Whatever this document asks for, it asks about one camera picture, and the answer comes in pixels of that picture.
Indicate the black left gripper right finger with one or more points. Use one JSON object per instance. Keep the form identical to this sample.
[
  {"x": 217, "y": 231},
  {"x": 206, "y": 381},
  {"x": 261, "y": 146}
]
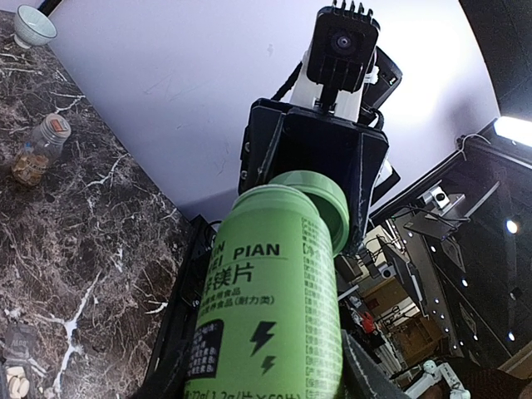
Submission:
[{"x": 361, "y": 377}]

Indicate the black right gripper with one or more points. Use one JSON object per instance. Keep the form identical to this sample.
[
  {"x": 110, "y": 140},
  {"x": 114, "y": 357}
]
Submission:
[{"x": 282, "y": 137}]

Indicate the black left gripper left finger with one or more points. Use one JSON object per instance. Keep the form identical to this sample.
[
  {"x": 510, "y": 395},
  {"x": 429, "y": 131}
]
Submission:
[{"x": 166, "y": 374}]

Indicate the green bottle screw cap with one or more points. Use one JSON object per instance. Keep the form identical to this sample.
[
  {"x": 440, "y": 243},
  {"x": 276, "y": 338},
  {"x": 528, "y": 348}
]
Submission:
[{"x": 328, "y": 198}]

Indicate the green labelled supplement bottle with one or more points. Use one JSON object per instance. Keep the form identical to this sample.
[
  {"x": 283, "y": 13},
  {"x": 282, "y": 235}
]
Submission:
[{"x": 268, "y": 324}]

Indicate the clear pill bottle green label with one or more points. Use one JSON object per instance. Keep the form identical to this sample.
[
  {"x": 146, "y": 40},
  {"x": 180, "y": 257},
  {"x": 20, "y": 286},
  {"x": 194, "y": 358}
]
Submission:
[{"x": 40, "y": 149}]

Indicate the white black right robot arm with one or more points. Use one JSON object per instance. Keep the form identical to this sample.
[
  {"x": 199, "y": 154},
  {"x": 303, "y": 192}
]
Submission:
[{"x": 361, "y": 107}]

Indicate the small white-green ceramic bowl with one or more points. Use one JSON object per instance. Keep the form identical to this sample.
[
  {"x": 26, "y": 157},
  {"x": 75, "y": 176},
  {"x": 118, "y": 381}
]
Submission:
[{"x": 32, "y": 28}]

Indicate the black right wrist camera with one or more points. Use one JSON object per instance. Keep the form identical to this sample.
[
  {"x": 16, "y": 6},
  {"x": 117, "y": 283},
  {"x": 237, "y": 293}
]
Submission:
[{"x": 342, "y": 50}]

